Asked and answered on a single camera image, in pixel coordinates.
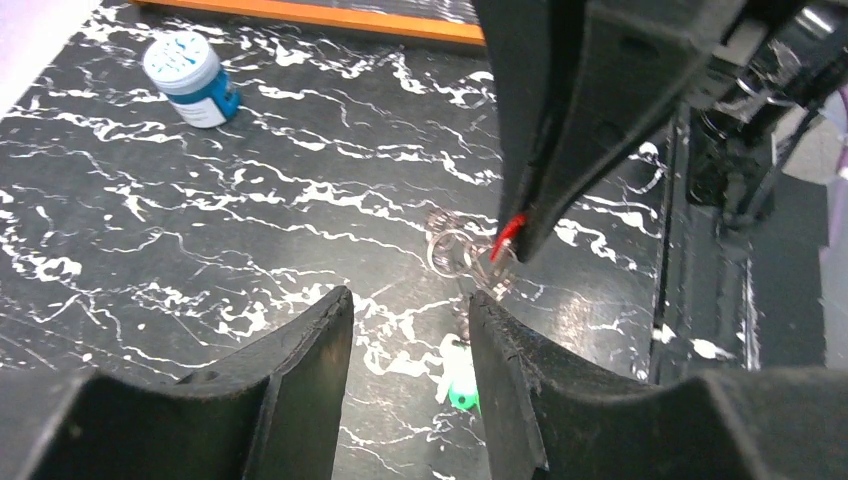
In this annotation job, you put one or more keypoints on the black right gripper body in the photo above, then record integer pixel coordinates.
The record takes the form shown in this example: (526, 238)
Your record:
(744, 140)

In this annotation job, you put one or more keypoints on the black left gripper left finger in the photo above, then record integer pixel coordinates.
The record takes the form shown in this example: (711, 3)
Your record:
(270, 410)

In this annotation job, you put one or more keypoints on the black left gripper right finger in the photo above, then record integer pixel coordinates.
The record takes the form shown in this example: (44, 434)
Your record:
(550, 414)

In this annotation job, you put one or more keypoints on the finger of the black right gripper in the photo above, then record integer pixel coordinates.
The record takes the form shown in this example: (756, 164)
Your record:
(616, 70)
(534, 51)

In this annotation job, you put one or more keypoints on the green tagged key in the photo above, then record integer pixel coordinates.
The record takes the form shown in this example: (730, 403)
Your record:
(458, 381)

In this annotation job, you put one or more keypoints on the red tagged key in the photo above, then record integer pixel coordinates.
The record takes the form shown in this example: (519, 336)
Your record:
(507, 235)

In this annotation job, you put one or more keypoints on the round metal key organizer disc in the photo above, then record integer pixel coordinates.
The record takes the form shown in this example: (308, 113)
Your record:
(457, 249)

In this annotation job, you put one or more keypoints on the orange wooden tiered rack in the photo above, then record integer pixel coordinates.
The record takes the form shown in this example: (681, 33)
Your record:
(348, 19)

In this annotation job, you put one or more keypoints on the blue white paint jar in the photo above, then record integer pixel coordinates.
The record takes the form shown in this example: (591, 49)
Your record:
(187, 70)

